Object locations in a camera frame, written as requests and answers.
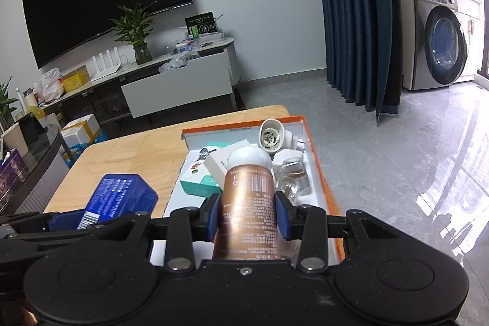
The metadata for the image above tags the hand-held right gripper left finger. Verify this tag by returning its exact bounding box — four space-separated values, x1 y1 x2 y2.
97 192 223 272

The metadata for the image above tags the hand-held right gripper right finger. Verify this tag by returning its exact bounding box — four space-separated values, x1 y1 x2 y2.
274 192 402 272

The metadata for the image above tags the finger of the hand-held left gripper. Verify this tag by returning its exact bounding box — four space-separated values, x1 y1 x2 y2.
0 210 101 247

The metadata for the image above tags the white vaporizer with green button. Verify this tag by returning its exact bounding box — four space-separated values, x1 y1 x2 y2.
277 173 311 205

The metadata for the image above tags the teal packet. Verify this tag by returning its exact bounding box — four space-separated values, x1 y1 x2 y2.
179 140 227 197

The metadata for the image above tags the copper spray can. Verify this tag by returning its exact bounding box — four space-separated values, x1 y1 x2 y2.
212 144 286 261

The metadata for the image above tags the orange cardboard box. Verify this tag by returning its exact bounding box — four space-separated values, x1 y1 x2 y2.
150 114 343 268

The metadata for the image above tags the clear glass bottle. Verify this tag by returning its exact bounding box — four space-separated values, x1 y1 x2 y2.
275 157 307 178

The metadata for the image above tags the small white box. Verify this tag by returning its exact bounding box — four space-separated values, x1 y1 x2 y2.
202 147 246 190

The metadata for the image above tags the blue plastic box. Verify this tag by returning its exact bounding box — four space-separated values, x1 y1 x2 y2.
76 173 160 231

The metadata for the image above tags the white plug-in vaporizer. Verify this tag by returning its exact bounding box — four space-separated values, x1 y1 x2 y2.
259 118 307 153

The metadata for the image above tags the purple patterned tin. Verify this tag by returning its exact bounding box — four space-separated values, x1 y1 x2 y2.
0 148 30 205

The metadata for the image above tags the pack of water bottles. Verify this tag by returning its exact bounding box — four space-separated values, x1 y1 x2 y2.
63 131 110 169

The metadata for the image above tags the white and yellow carton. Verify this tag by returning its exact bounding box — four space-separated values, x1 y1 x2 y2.
61 114 101 150

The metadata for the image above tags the black stand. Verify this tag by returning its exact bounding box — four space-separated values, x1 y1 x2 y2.
17 112 45 146

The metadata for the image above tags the leafy plant in steel pot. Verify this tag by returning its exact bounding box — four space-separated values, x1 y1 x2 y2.
0 77 20 129

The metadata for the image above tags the white and dark television cabinet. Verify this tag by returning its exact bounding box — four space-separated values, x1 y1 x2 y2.
37 36 241 121

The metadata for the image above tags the white plastic bag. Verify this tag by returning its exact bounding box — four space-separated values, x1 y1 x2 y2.
34 68 65 101

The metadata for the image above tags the yellow box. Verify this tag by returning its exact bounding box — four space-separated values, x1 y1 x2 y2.
61 65 91 93

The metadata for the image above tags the clear plastic bag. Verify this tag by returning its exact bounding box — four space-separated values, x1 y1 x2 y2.
158 54 198 73

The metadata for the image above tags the white router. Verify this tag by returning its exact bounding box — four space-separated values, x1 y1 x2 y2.
90 47 123 82

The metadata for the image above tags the stack of small white boxes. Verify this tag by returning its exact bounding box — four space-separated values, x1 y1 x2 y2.
167 31 224 54

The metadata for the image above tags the green and black box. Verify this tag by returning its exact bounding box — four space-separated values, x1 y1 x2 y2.
184 12 222 38

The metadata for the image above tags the potted plant in glass vase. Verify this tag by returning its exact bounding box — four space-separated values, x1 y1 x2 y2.
109 1 158 66

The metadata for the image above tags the blue curtain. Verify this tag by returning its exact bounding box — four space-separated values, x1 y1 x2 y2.
311 0 402 127

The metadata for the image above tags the silver washing machine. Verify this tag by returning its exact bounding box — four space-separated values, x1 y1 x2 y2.
412 0 469 90

